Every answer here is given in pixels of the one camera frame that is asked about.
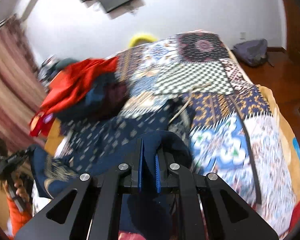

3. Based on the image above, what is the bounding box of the person's left forearm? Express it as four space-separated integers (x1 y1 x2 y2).
6 197 34 238

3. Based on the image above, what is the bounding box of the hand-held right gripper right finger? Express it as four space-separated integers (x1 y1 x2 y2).
155 144 279 240

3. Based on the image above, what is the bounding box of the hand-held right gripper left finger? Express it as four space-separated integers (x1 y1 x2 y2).
14 138 144 240

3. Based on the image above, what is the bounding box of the dark green bag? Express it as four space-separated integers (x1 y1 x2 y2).
54 57 80 72

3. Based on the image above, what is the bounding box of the wooden wardrobe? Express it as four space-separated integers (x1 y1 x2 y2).
280 0 300 120

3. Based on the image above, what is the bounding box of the navy patterned hooded jacket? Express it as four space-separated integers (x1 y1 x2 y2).
30 81 212 240

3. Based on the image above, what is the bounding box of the person's left hand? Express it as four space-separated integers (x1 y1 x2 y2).
1 176 32 204

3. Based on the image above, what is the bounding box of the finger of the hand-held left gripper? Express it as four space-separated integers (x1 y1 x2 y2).
7 146 38 165

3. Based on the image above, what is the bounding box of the navy folded garment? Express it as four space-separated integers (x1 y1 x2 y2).
55 74 120 120

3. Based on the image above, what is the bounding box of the tan blanket with blue print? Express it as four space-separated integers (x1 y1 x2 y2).
260 85 300 238

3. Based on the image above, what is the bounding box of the pile of mixed clothes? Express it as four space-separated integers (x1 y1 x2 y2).
39 56 58 80

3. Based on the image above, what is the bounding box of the maroon folded garment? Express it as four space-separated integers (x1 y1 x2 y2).
104 81 129 110

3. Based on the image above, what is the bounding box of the grey backpack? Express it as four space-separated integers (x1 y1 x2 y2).
232 39 274 67

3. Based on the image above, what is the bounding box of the yellow round object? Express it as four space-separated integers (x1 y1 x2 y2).
129 33 158 48

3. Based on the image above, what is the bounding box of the red folded garment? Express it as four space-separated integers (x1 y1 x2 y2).
39 56 119 113

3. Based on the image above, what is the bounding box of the patchwork bedspread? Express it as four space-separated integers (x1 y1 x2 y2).
52 30 298 238

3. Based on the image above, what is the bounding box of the striped brown curtain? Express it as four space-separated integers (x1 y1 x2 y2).
0 17 48 155

